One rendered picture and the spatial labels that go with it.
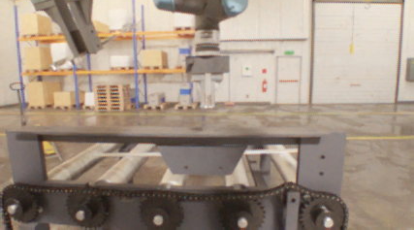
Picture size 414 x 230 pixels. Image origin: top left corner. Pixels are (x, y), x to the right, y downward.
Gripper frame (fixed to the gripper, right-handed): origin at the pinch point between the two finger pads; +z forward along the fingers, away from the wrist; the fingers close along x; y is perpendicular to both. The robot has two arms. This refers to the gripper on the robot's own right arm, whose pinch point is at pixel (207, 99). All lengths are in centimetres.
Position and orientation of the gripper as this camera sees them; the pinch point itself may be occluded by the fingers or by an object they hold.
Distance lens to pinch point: 64.9
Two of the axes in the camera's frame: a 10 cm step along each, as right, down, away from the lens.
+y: -0.6, 1.2, -9.9
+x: 10.0, 0.0, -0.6
